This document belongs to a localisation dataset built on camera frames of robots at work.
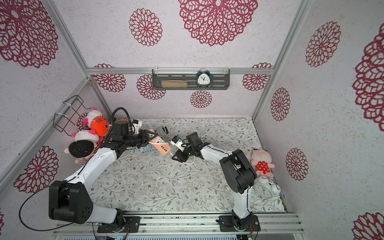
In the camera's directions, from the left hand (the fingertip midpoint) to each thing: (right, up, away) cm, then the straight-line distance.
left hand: (157, 136), depth 81 cm
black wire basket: (-45, +8, -5) cm, 46 cm away
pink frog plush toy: (+61, -14, +9) cm, 64 cm away
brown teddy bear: (-36, +12, +36) cm, 52 cm away
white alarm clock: (+57, -27, -3) cm, 63 cm away
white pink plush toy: (-45, +13, +13) cm, 49 cm away
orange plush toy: (-35, +6, +6) cm, 36 cm away
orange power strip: (+4, -7, -2) cm, 8 cm away
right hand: (+8, -10, +10) cm, 16 cm away
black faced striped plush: (-38, -3, 0) cm, 38 cm away
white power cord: (+20, -10, -7) cm, 24 cm away
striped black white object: (-2, +3, +25) cm, 25 cm away
